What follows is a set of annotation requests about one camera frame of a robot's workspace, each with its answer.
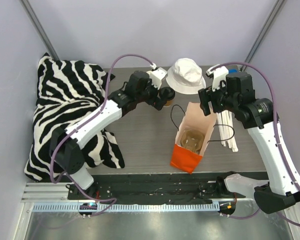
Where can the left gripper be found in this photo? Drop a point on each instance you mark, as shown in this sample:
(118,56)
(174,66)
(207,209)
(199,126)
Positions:
(158,99)

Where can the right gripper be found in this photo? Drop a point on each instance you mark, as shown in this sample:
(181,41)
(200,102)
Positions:
(205,100)

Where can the black plastic cup lid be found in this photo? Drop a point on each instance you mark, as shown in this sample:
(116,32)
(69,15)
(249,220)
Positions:
(167,93)

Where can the orange paper gift bag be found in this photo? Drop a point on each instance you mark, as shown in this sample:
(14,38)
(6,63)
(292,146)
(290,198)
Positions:
(193,118)

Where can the brown paper coffee cup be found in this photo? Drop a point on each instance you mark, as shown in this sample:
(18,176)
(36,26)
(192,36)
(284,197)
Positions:
(169,103)

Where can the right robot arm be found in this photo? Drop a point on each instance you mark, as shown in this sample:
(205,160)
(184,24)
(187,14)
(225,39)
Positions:
(233,91)

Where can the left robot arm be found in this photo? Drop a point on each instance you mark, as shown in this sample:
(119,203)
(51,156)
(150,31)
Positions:
(66,144)

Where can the white wrapped straws bundle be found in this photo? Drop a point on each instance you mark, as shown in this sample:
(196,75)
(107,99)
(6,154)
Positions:
(226,130)

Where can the blue folded cloth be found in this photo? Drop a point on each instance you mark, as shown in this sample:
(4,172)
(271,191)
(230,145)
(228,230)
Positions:
(233,70)

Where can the white bucket hat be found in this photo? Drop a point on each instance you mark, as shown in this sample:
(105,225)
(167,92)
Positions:
(186,77)

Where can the zebra print pillow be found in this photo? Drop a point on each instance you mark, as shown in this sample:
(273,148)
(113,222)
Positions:
(67,91)

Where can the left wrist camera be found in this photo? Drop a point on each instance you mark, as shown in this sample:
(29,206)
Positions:
(157,76)

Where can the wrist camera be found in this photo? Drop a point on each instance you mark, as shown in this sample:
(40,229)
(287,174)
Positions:
(218,73)
(157,76)

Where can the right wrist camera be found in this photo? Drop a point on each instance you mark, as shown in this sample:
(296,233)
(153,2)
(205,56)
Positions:
(218,73)

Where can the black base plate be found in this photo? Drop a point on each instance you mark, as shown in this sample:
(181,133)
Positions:
(154,189)

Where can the aluminium rail frame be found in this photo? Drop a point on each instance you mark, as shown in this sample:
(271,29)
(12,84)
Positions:
(47,197)

